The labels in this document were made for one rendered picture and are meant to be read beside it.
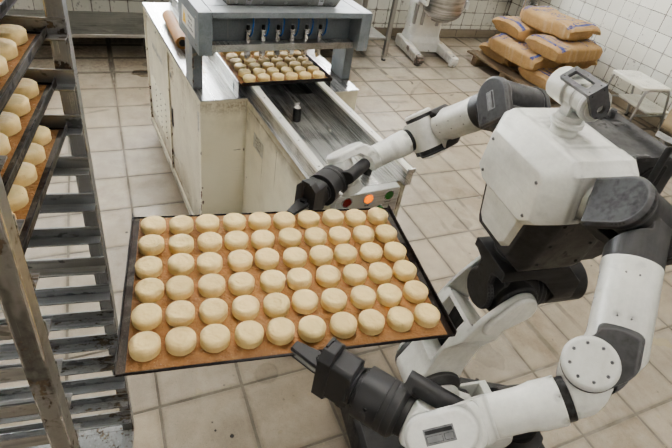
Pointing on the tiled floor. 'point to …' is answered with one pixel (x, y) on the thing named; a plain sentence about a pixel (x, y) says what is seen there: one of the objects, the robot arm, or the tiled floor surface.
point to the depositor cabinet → (205, 119)
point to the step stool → (643, 94)
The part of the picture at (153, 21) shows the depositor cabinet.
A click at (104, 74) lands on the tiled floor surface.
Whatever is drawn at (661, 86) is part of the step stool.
